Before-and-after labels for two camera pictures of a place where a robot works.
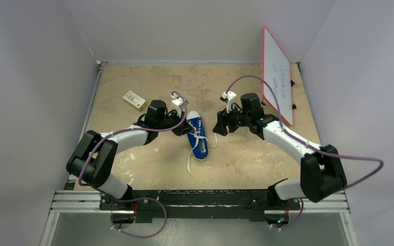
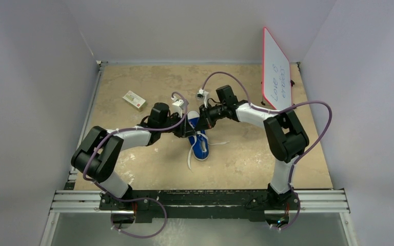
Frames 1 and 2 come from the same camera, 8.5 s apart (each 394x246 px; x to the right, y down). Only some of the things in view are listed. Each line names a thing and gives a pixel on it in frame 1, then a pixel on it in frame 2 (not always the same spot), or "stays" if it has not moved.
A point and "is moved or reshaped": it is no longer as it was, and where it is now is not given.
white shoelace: (197, 134) is moved or reshaped
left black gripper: (183, 128) stays
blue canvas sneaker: (198, 139) stays
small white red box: (134, 99) stays
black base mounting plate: (198, 205) stays
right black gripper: (225, 120) -> (204, 118)
